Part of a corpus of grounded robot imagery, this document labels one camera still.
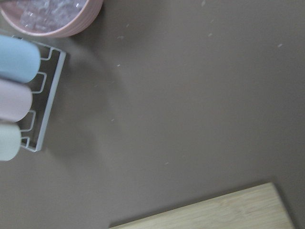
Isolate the pink bowl with ice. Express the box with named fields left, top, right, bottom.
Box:
left=0, top=0, right=103, bottom=38

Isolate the wooden cutting board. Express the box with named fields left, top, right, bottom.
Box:
left=118, top=183, right=295, bottom=229

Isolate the white wire cup rack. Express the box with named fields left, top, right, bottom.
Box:
left=17, top=41, right=66, bottom=152

